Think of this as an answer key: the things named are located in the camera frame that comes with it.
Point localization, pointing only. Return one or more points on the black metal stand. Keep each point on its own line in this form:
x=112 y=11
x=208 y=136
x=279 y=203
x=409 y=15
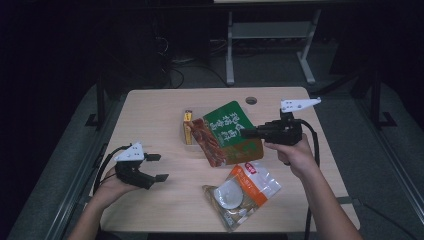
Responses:
x=100 y=100
x=376 y=100

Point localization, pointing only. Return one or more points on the clear packet with orange label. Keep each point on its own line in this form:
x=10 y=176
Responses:
x=243 y=193

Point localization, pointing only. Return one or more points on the green and gold snack packet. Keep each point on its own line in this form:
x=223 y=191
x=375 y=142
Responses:
x=226 y=128

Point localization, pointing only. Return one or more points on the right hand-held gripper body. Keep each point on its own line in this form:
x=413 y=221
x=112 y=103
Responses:
x=281 y=131

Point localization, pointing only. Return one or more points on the white metal stand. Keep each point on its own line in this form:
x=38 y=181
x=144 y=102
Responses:
x=270 y=30

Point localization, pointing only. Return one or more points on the person's left hand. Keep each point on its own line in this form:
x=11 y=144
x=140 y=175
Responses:
x=111 y=190

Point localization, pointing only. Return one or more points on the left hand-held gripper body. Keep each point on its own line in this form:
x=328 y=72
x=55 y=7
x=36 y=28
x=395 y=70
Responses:
x=131 y=166

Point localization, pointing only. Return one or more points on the yellow and red box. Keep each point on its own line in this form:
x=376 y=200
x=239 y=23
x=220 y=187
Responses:
x=187 y=128

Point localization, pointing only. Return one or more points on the person's right hand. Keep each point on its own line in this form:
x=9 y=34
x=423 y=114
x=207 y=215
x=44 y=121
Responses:
x=298 y=156

